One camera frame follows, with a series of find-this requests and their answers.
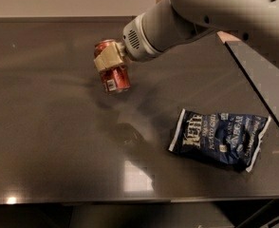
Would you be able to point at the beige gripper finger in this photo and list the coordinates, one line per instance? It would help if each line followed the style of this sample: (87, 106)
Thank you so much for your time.
(107, 55)

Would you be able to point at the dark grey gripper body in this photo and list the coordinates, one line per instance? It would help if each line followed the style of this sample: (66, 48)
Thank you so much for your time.
(134, 42)

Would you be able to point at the red coke can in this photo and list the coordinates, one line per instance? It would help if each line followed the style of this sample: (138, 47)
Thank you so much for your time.
(116, 79)

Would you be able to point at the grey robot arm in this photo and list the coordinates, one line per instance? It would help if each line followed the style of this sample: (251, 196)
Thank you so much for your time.
(170, 23)

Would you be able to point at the blue kettle chips bag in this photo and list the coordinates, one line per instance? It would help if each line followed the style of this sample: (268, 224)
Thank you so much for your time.
(231, 139)

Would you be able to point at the grey side table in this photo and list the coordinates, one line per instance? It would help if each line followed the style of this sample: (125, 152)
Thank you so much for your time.
(262, 74)

